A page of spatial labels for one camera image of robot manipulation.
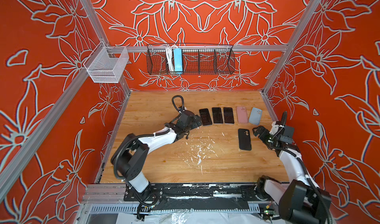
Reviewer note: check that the blue box in basket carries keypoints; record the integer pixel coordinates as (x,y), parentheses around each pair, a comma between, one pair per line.
(178,62)

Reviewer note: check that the small green circuit board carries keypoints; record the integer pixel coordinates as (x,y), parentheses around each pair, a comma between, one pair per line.
(267,213)

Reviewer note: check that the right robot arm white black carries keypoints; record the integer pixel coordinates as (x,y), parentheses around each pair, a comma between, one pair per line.
(302,202)

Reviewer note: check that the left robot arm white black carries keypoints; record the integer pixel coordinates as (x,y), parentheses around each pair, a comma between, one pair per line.
(130,157)

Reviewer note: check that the white mesh wall basket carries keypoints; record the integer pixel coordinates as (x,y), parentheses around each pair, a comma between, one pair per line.
(105,66)

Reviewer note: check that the light blue phone case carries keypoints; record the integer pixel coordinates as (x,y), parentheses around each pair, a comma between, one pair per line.
(255,116)

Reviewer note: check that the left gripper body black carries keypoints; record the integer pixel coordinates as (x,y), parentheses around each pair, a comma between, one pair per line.
(193,124)

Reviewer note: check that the phone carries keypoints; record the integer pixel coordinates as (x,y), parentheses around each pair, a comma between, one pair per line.
(228,115)

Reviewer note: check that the black smartphone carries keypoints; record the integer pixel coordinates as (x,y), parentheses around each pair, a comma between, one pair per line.
(217,115)
(205,117)

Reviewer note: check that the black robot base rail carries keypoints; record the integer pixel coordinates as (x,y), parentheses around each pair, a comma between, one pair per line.
(228,197)

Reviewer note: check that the black wire wall basket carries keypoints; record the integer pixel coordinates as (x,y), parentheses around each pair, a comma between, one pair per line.
(197,59)

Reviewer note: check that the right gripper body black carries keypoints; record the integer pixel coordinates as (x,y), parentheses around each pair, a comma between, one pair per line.
(266,137)

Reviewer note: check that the pink phone case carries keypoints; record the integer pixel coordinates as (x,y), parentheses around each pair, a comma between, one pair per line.
(242,114)

